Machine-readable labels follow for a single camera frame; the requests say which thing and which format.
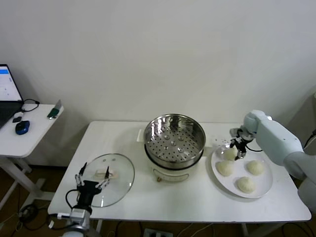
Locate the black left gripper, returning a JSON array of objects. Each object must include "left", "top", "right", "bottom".
[{"left": 75, "top": 162, "right": 111, "bottom": 208}]

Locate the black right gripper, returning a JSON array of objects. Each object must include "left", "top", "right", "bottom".
[{"left": 229, "top": 129, "right": 256, "bottom": 161}]

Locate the white steamed baozi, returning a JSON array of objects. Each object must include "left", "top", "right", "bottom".
[
  {"left": 246, "top": 159, "right": 266, "bottom": 176},
  {"left": 216, "top": 160, "right": 235, "bottom": 177},
  {"left": 236, "top": 176, "right": 256, "bottom": 194},
  {"left": 222, "top": 147, "right": 238, "bottom": 161}
]

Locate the round glass lid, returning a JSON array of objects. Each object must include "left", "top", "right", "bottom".
[{"left": 78, "top": 153, "right": 136, "bottom": 207}]

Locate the stainless steel steamer basket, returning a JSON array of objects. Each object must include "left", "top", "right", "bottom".
[{"left": 143, "top": 113, "right": 206, "bottom": 168}]

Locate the white round plate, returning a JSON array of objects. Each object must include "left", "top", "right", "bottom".
[{"left": 210, "top": 143, "right": 274, "bottom": 199}]

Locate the cream electric cooker base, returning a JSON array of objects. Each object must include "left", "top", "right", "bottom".
[{"left": 136, "top": 128, "right": 213, "bottom": 184}]

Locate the white side table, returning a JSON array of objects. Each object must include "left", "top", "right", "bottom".
[{"left": 0, "top": 103, "right": 64, "bottom": 205}]

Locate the blue computer mouse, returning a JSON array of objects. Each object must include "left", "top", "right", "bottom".
[{"left": 14, "top": 120, "right": 31, "bottom": 136}]

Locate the floor power strip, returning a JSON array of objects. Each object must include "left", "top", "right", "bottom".
[{"left": 143, "top": 228, "right": 173, "bottom": 237}]

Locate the open black laptop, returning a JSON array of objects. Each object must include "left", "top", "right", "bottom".
[{"left": 0, "top": 64, "right": 25, "bottom": 130}]

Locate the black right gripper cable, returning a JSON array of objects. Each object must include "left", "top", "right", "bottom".
[{"left": 245, "top": 144, "right": 264, "bottom": 153}]

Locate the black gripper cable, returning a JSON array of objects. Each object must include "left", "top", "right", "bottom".
[
  {"left": 56, "top": 189, "right": 81, "bottom": 220},
  {"left": 245, "top": 144, "right": 264, "bottom": 153}
]

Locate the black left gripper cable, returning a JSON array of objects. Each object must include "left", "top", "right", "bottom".
[{"left": 56, "top": 189, "right": 81, "bottom": 220}]

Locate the coiled black floor cable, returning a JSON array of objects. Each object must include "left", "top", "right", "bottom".
[{"left": 18, "top": 203, "right": 40, "bottom": 224}]

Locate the green handled scraper tool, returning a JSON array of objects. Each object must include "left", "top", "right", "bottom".
[{"left": 46, "top": 99, "right": 62, "bottom": 120}]

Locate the black white power cable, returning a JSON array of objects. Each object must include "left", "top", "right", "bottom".
[{"left": 302, "top": 129, "right": 316, "bottom": 149}]

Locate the black looped cable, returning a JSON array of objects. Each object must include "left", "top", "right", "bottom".
[{"left": 21, "top": 98, "right": 40, "bottom": 113}]

